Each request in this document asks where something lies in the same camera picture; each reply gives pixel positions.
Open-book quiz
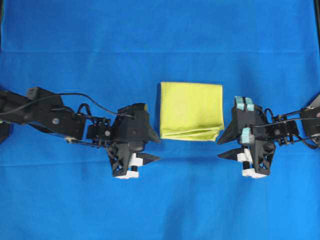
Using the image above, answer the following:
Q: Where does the yellow towel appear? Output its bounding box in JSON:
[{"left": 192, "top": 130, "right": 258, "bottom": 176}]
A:
[{"left": 159, "top": 82, "right": 225, "bottom": 142}]

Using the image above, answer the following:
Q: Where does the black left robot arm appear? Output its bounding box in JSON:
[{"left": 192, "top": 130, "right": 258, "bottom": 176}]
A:
[{"left": 0, "top": 87, "right": 160, "bottom": 179}]

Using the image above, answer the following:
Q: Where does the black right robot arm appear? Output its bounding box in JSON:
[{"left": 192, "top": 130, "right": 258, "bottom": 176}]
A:
[{"left": 217, "top": 96, "right": 320, "bottom": 179}]

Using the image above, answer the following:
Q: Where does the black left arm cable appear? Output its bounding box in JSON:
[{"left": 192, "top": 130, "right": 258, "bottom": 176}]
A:
[{"left": 0, "top": 92, "right": 137, "bottom": 118}]

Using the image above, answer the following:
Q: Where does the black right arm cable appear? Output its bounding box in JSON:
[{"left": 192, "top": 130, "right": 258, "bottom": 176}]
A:
[{"left": 249, "top": 108, "right": 320, "bottom": 151}]

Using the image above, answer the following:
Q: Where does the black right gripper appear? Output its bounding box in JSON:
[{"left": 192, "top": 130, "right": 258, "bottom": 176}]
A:
[{"left": 217, "top": 96, "right": 276, "bottom": 179}]

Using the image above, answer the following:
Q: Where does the blue table cloth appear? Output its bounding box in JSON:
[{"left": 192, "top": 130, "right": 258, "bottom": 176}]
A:
[{"left": 0, "top": 0, "right": 320, "bottom": 240}]

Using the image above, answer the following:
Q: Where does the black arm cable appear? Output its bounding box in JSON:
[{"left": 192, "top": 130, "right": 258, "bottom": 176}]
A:
[
  {"left": 0, "top": 92, "right": 137, "bottom": 118},
  {"left": 249, "top": 108, "right": 320, "bottom": 151}
]

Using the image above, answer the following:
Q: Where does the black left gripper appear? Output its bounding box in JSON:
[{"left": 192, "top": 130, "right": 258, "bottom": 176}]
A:
[{"left": 107, "top": 103, "right": 161, "bottom": 179}]

